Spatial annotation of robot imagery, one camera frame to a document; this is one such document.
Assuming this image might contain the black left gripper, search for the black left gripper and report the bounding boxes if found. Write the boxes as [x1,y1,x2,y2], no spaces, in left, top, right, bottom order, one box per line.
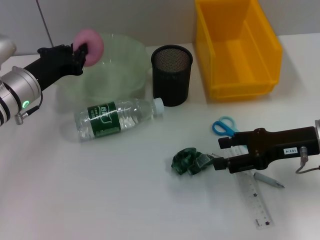
[23,42,90,93]

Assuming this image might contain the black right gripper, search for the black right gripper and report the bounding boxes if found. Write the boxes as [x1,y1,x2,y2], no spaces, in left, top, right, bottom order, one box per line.
[213,126,317,174]

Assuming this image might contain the pink peach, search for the pink peach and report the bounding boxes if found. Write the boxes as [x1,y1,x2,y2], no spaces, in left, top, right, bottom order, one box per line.
[72,28,105,68]

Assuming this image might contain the green plastic wrapper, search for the green plastic wrapper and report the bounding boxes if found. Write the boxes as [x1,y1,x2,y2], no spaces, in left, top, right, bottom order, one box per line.
[171,147,217,176]

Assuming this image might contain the clear green-label water bottle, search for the clear green-label water bottle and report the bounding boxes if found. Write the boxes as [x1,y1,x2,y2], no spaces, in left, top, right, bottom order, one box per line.
[74,97,165,143]

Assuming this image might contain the blue scissors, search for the blue scissors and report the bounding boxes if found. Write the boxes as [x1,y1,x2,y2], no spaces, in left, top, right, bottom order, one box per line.
[212,115,242,138]

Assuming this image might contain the translucent green fruit bowl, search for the translucent green fruit bowl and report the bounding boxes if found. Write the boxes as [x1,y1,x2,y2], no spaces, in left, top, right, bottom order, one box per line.
[56,32,151,103]

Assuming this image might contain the grey pen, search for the grey pen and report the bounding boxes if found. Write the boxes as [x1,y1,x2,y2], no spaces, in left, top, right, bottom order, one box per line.
[253,171,286,189]

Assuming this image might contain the transparent plastic ruler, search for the transparent plastic ruler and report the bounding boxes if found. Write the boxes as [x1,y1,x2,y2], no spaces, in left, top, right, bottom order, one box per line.
[224,146,275,229]

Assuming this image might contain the black mesh pen holder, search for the black mesh pen holder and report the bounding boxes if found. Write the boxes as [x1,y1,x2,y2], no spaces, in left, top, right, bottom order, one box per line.
[150,44,194,107]

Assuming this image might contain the yellow plastic bin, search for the yellow plastic bin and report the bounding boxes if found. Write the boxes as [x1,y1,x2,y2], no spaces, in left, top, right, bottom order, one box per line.
[194,0,283,101]

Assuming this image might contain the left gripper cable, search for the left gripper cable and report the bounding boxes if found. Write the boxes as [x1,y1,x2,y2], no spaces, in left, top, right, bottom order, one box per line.
[14,93,43,125]

